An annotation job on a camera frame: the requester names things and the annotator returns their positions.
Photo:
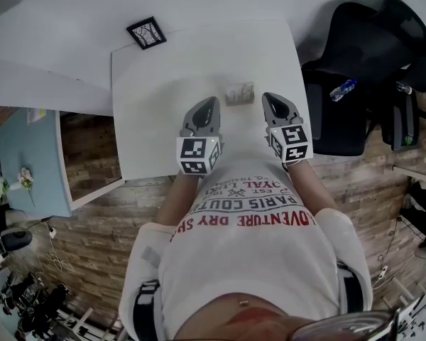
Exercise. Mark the light blue table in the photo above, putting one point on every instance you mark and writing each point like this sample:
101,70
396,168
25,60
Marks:
32,147

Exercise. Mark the person's left forearm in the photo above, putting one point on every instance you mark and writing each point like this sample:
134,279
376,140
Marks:
177,197

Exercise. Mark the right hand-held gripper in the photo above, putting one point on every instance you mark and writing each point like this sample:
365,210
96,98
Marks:
293,140

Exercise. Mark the person's right forearm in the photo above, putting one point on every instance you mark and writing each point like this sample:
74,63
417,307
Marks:
312,187

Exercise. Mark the clear plastic water bottle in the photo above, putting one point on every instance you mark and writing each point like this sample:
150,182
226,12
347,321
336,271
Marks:
342,90

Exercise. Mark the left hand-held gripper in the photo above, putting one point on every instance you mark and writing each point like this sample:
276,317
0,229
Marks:
195,151

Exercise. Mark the black office chair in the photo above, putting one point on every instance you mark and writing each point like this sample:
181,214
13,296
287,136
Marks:
399,126
337,130

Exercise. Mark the person's face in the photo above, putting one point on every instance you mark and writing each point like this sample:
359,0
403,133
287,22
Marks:
252,322

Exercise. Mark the black equipment pile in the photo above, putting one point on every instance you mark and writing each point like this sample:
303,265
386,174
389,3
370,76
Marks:
57,293

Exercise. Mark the white rack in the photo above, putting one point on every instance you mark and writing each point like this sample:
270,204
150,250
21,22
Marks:
85,316

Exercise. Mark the person's white printed shirt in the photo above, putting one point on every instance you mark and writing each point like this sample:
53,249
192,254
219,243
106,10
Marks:
255,261

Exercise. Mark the black picture frame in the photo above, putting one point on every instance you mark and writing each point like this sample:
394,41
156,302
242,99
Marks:
146,33

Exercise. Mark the white yellow paper note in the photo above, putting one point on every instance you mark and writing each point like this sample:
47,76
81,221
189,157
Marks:
35,116

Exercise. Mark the person's glasses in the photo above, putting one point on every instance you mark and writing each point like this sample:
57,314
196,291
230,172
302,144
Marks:
355,327

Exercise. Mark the dark round seat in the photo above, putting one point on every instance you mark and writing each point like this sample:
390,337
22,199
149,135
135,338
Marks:
17,240

